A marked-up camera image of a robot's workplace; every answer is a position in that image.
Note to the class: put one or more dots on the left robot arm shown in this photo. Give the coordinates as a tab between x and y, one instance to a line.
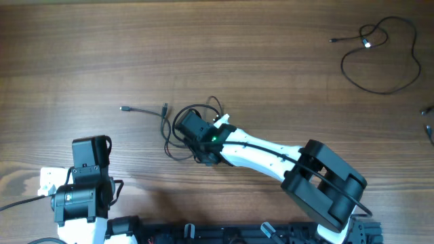
81	205

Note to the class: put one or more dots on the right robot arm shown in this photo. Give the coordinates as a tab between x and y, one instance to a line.
319	181

